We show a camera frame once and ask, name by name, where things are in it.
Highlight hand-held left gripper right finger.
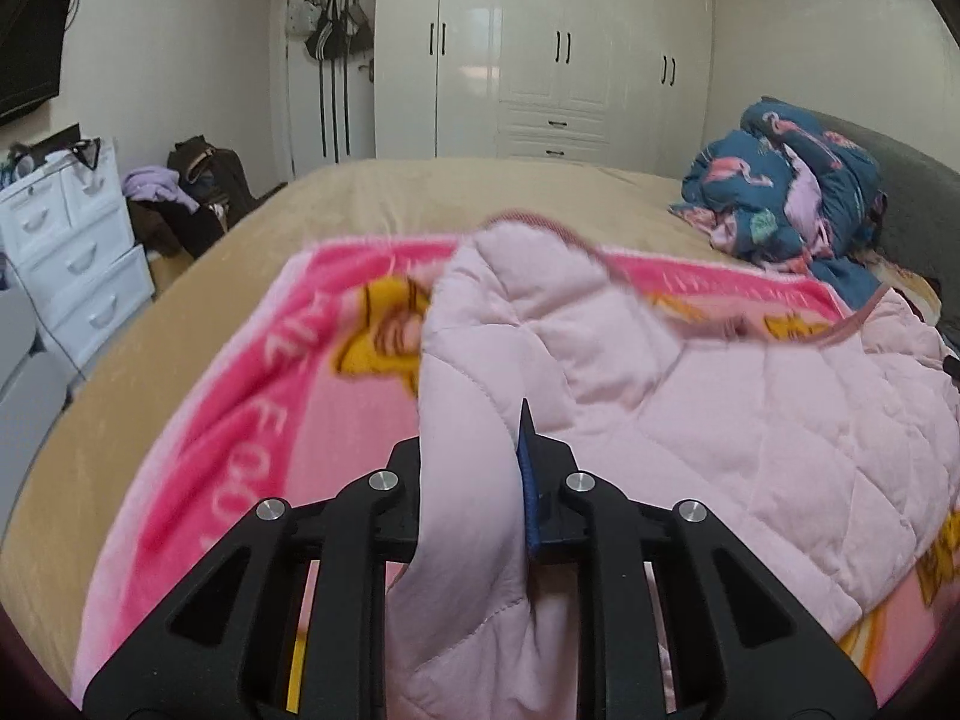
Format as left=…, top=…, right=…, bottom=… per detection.
left=516, top=397, right=878, bottom=720

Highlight purple cloth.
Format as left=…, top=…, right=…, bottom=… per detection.
left=122, top=167, right=200, bottom=213

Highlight bed with beige sheet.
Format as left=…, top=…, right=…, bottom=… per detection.
left=0, top=157, right=960, bottom=691

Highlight black hanging bag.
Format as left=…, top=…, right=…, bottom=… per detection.
left=336, top=0, right=376, bottom=59

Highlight white drawer unit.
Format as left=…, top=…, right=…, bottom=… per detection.
left=0, top=136, right=155, bottom=370

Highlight black bag with white stripes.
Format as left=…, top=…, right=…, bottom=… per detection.
left=302, top=0, right=340, bottom=65

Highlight dark clothes pile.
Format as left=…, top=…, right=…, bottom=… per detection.
left=127, top=199, right=227, bottom=260

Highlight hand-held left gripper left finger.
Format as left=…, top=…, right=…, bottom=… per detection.
left=82, top=439, right=425, bottom=720

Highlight black wall television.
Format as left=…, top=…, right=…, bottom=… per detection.
left=0, top=0, right=76, bottom=128

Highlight white wardrobe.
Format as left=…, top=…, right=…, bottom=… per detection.
left=373, top=0, right=715, bottom=176

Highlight grey padded headboard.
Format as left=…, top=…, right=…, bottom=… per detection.
left=757, top=101, right=960, bottom=325

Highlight blue flamingo print duvet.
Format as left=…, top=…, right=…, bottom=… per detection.
left=667, top=97, right=942, bottom=316

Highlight pink printed blanket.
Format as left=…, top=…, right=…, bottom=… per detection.
left=71, top=236, right=960, bottom=713

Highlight dark brown bag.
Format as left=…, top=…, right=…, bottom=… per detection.
left=166, top=136, right=290, bottom=241

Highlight white door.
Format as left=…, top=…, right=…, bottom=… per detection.
left=285, top=0, right=377, bottom=181

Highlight pink quilted jacket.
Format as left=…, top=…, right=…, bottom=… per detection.
left=386, top=214, right=960, bottom=720

